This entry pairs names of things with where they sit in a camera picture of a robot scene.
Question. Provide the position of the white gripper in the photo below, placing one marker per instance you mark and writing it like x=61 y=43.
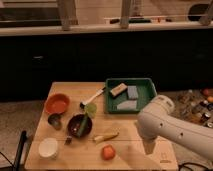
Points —
x=149 y=145

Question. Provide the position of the red apple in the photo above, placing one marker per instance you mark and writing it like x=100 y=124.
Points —
x=108 y=152

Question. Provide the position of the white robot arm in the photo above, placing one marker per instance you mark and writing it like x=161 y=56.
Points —
x=155 y=120

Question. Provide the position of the metal cup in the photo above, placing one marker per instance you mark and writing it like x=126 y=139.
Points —
x=55 y=121

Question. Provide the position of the white cup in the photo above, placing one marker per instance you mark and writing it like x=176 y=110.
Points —
x=48 y=148

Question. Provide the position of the grey sponge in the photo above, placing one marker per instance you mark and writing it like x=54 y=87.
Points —
x=127 y=105

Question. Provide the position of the yellow banana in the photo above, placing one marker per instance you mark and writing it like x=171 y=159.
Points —
x=104 y=137

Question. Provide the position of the green plastic tray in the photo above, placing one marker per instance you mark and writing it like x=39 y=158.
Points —
x=146 y=91

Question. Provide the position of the wooden block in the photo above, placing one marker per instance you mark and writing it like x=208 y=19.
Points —
x=118 y=89

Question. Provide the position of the green spatula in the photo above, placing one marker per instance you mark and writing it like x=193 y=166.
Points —
x=90 y=111

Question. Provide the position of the dark brown bowl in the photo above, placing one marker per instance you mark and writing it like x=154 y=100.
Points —
x=79 y=126

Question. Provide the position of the small dark object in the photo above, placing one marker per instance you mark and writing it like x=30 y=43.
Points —
x=68 y=140

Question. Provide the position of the orange bowl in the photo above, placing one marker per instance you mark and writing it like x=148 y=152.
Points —
x=57 y=103

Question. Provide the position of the black pole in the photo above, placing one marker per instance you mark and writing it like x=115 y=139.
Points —
x=23 y=138

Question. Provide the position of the white handled brush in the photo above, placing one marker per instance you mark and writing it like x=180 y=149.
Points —
x=87 y=101

